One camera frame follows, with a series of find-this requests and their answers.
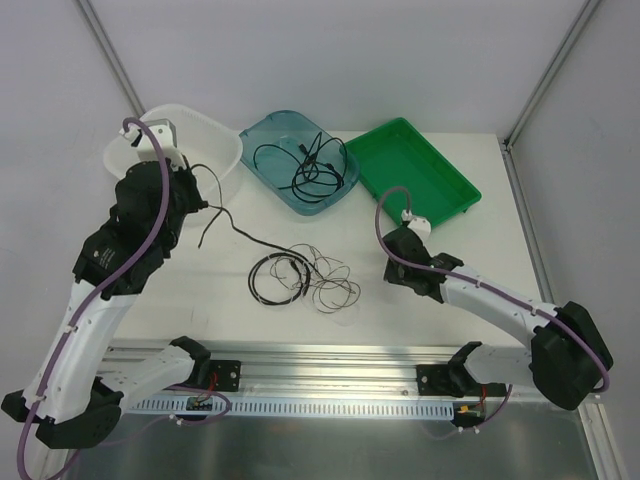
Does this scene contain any thin brown wire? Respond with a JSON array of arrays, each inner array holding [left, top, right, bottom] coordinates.
[[269, 243, 362, 316]]

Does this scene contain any thick black USB cable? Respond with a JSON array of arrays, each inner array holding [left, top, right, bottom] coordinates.
[[190, 163, 314, 307], [290, 139, 349, 205]]

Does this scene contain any thin black USB cable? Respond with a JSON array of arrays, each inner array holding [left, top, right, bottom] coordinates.
[[253, 130, 349, 191]]

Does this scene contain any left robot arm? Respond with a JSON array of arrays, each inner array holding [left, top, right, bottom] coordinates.
[[1, 161, 210, 450]]

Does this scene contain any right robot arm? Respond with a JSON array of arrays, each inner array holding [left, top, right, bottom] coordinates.
[[380, 226, 614, 410]]

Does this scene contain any white plastic tub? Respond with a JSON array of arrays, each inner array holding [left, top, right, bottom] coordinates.
[[103, 104, 243, 229]]

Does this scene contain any green plastic tray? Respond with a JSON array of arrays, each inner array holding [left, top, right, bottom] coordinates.
[[346, 117, 482, 228]]

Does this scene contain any teal translucent plastic tray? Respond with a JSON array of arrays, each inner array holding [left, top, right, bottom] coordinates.
[[240, 110, 360, 216]]

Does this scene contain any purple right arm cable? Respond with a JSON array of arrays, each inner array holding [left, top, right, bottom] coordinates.
[[374, 186, 614, 441]]

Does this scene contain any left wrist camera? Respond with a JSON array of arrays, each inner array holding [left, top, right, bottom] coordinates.
[[120, 119, 186, 170]]

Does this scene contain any left aluminium frame post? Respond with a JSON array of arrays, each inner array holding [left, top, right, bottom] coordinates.
[[73, 0, 146, 116]]

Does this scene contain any aluminium frame post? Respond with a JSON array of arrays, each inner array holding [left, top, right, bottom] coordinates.
[[503, 0, 603, 151], [73, 0, 146, 116]]

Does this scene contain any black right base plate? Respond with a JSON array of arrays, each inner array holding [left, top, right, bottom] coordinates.
[[415, 364, 451, 396]]

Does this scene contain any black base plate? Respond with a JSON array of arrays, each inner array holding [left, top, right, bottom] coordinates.
[[209, 360, 242, 392], [415, 364, 451, 396]]

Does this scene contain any aluminium mounting rail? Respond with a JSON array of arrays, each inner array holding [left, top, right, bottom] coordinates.
[[94, 337, 571, 399]]

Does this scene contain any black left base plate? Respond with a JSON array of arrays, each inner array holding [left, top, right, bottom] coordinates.
[[209, 360, 242, 392]]

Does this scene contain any white slotted cable duct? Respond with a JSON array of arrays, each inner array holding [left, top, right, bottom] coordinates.
[[129, 393, 454, 421]]

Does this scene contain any right aluminium frame post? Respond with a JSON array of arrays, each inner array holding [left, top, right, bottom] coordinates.
[[503, 0, 603, 151]]

